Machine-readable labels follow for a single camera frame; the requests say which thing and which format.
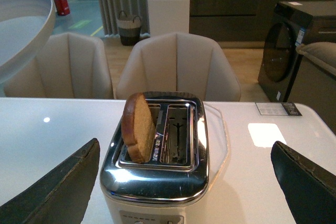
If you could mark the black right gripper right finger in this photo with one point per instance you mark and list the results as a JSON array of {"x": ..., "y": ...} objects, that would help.
[{"x": 309, "y": 189}]

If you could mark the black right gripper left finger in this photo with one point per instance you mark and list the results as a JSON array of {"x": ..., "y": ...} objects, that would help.
[{"x": 62, "y": 195}]

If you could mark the brown bread slice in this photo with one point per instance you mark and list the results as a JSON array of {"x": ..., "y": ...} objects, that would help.
[{"x": 138, "y": 128}]

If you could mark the white round plate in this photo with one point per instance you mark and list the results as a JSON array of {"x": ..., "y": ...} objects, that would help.
[{"x": 26, "y": 25}]

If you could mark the label sticker on table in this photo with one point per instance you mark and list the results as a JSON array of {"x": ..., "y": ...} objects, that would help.
[{"x": 280, "y": 109}]

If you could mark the white chrome two-slot toaster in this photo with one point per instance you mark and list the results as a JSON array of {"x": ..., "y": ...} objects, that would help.
[{"x": 171, "y": 186}]

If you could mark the beige left chair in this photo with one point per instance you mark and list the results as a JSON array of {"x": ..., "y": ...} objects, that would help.
[{"x": 70, "y": 65}]

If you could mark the beige chair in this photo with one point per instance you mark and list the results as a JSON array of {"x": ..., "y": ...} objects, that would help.
[
  {"x": 70, "y": 65},
  {"x": 179, "y": 62}
]

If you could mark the grey sofa armrest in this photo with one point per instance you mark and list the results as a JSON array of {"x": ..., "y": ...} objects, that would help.
[{"x": 314, "y": 84}]

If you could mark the dark front-load washing machine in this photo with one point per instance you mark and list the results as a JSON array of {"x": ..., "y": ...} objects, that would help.
[{"x": 293, "y": 23}]

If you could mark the beige right chair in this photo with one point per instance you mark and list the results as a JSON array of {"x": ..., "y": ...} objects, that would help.
[{"x": 179, "y": 62}]

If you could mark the woven laundry basket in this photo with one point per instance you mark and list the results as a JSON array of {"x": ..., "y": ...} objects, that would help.
[{"x": 129, "y": 27}]

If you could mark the red box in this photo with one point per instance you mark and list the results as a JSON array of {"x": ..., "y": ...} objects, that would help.
[{"x": 62, "y": 7}]

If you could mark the dark kitchen counter cabinet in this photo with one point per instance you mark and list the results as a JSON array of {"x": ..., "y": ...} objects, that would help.
[{"x": 229, "y": 21}]

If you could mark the white tall cabinet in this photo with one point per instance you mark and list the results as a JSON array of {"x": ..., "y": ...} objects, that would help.
[{"x": 167, "y": 16}]

